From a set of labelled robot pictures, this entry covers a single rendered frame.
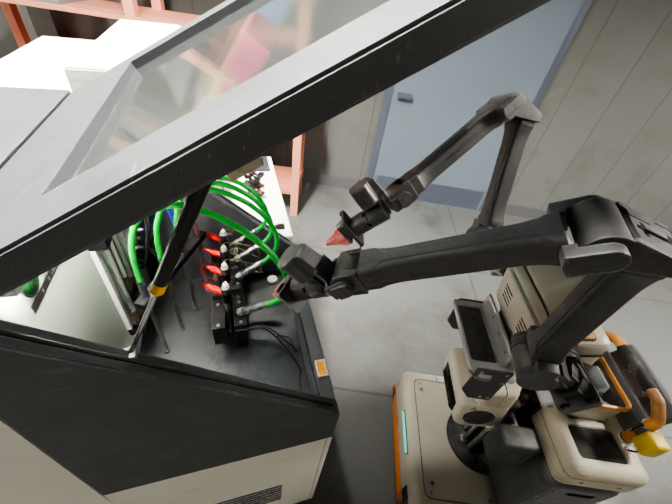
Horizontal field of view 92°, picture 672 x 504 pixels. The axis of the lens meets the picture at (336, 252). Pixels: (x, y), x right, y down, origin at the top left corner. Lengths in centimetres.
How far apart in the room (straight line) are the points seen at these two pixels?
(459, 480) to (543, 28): 308
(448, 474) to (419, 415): 25
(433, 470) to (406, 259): 128
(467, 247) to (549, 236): 10
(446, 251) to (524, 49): 294
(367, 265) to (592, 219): 32
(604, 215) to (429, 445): 138
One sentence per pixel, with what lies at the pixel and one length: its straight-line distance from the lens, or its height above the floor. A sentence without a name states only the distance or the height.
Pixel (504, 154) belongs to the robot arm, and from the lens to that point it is 108.
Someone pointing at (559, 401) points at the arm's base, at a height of 116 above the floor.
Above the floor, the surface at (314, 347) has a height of 95.
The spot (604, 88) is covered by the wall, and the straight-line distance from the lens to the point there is 383.
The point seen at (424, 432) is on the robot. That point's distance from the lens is 175.
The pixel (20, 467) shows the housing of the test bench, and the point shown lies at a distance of 92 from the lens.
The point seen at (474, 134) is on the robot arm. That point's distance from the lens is 99.
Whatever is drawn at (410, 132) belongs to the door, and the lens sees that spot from 336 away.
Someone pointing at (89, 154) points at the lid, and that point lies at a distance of 59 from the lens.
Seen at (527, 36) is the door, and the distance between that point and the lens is 338.
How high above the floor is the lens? 182
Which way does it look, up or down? 41 degrees down
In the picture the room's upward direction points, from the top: 10 degrees clockwise
